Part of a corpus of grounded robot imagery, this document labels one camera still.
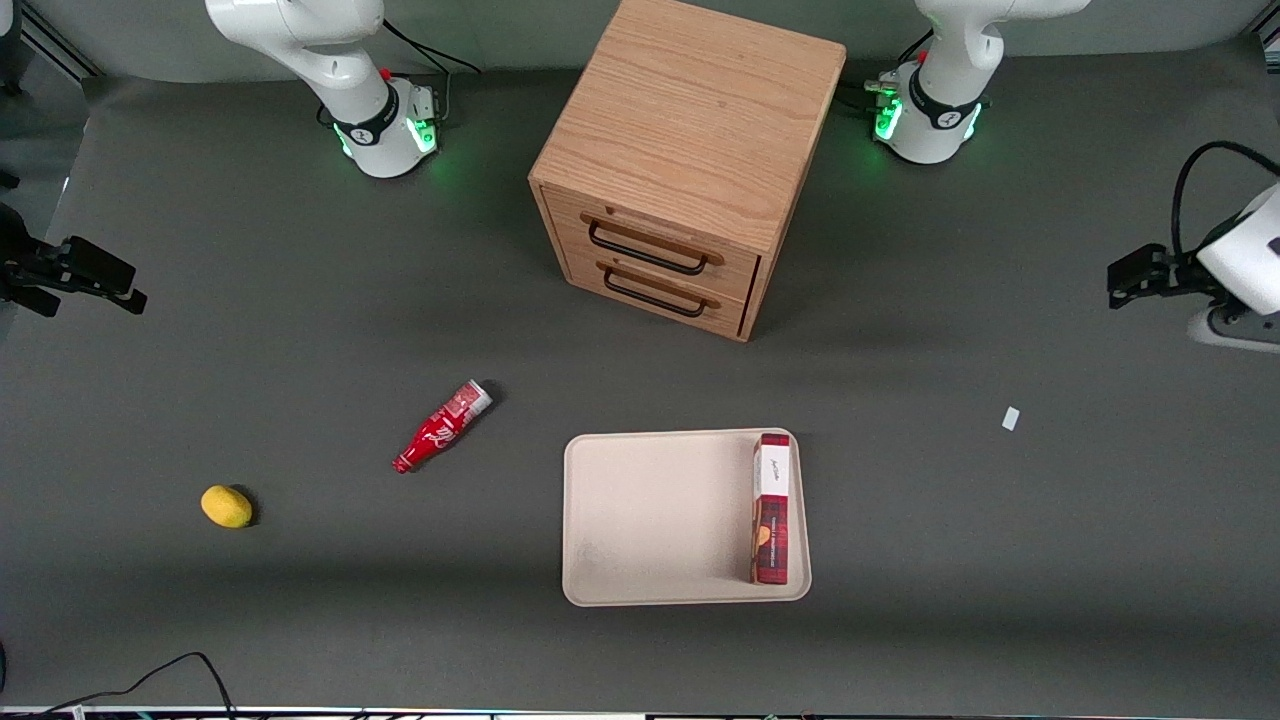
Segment beige rectangular tray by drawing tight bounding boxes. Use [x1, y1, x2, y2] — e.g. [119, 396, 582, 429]
[562, 428, 813, 608]

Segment black left arm base cables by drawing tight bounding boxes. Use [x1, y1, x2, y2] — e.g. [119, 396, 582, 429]
[836, 28, 936, 119]

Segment black cable on left wrist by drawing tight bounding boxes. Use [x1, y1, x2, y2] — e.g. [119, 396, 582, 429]
[1171, 140, 1280, 263]

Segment thin black floor cable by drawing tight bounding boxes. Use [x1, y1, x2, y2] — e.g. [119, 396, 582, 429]
[0, 651, 237, 720]

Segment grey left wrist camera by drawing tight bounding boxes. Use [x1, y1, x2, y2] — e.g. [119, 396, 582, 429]
[1186, 303, 1280, 354]

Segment red cookie box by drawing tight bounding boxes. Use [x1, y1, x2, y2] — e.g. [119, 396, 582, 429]
[750, 432, 792, 587]

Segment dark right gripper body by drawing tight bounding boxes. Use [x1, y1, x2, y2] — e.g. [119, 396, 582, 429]
[0, 203, 65, 319]

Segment black right arm base cable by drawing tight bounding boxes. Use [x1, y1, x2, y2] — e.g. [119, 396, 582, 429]
[380, 17, 483, 127]

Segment yellow lemon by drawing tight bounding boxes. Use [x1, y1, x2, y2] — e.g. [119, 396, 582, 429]
[200, 485, 254, 529]

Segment wooden drawer cabinet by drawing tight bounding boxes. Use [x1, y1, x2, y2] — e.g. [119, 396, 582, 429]
[528, 0, 848, 344]

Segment wooden drawer with black handle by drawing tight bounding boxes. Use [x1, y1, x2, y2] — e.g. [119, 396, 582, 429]
[543, 188, 762, 303]
[563, 250, 753, 337]

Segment red cola bottle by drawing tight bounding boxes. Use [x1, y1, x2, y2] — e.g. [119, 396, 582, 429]
[391, 379, 495, 476]

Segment aluminium frame rail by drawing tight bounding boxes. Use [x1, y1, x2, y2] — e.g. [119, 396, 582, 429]
[17, 0, 103, 83]

